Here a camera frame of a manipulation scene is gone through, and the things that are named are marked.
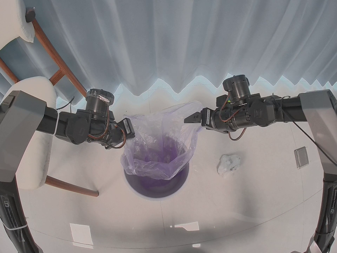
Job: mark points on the white padded wooden chair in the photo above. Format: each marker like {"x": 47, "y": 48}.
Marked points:
{"x": 15, "y": 14}

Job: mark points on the crumpled white printed wrapper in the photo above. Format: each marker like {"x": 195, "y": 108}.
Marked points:
{"x": 227, "y": 165}

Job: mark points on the white trash bin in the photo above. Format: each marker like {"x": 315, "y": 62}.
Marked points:
{"x": 157, "y": 198}

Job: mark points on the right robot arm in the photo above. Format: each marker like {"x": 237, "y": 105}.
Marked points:
{"x": 313, "y": 107}

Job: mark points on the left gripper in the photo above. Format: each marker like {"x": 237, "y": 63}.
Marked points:
{"x": 119, "y": 134}

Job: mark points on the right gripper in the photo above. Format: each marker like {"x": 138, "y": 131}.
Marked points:
{"x": 221, "y": 120}

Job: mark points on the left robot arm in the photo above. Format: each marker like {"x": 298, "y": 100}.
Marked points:
{"x": 23, "y": 130}

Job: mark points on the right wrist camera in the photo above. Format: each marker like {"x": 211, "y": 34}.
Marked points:
{"x": 221, "y": 102}

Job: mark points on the white curtain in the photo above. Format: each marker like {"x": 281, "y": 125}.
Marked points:
{"x": 184, "y": 35}

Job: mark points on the purple plastic bag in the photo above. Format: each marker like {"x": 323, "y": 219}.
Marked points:
{"x": 163, "y": 130}

